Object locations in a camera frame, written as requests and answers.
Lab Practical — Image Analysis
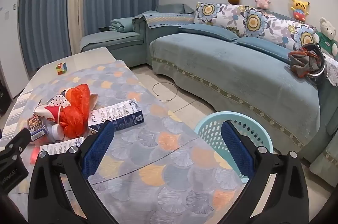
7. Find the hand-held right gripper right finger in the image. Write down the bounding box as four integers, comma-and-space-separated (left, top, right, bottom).
221, 121, 309, 224

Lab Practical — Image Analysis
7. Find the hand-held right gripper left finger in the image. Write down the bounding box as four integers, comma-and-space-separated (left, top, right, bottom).
28, 121, 117, 224

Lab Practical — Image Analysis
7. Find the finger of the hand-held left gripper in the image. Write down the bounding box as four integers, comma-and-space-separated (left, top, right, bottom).
0, 128, 31, 161

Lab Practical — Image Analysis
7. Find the small dark snack packet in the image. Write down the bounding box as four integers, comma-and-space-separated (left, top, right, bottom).
26, 116, 49, 139

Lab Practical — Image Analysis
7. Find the teal plastic basket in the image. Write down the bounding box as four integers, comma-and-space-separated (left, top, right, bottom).
194, 111, 274, 185

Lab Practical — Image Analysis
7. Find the orange plastic bag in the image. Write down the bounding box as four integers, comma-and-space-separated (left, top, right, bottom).
59, 84, 99, 139

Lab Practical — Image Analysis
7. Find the small white bottle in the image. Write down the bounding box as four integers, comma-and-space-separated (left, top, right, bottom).
48, 124, 65, 141

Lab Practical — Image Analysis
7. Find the blue white milk carton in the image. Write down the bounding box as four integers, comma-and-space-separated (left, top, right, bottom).
88, 99, 145, 135

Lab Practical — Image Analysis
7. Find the red white polka-dot wrapper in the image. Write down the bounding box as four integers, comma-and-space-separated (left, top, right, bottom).
33, 104, 64, 124

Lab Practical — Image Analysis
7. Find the polka dot paper wrapper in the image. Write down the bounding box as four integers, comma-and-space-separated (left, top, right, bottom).
47, 95, 71, 109

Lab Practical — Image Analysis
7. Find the orange paper cup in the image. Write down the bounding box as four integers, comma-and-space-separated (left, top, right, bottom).
65, 87, 80, 102

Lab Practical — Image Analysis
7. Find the fan patterned table mat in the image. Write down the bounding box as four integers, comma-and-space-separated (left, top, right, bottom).
0, 59, 247, 224

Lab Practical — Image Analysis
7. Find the blue fabric sofa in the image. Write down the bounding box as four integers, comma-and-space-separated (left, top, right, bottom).
79, 4, 338, 180

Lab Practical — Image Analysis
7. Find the colourful puzzle cube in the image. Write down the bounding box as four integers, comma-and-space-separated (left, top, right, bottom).
55, 62, 67, 76

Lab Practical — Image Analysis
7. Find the white refrigerator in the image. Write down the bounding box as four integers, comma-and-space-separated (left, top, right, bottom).
0, 0, 30, 101

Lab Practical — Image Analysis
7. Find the blue pillow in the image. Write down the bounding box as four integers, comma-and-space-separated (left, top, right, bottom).
234, 37, 299, 57
178, 23, 240, 41

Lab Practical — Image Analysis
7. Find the helmet with orange cloth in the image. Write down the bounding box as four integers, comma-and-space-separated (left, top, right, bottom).
288, 42, 328, 85

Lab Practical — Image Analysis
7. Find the white lace cloth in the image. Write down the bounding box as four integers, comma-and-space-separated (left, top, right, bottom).
326, 56, 338, 88

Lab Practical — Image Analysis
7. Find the folded blue blanket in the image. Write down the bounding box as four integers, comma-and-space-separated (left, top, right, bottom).
109, 17, 141, 33

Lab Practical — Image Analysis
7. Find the floral cushion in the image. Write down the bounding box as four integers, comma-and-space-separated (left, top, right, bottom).
280, 23, 319, 52
238, 8, 294, 42
194, 1, 250, 32

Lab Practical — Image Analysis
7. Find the white teddy bear plush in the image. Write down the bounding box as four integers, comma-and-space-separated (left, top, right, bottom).
315, 17, 338, 56

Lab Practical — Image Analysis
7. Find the blue striped sofa throw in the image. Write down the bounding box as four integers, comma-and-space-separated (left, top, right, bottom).
132, 10, 196, 30

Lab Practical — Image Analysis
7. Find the cream curtain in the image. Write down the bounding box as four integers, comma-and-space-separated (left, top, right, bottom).
68, 0, 89, 56

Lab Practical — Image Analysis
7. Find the pink pig plush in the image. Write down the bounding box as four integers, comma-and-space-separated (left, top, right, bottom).
255, 0, 271, 10

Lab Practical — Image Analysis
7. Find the yellow mouse plush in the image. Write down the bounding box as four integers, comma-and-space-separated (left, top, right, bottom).
288, 0, 310, 22

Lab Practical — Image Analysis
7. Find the black wire loop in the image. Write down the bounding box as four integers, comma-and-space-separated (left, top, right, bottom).
152, 82, 178, 102

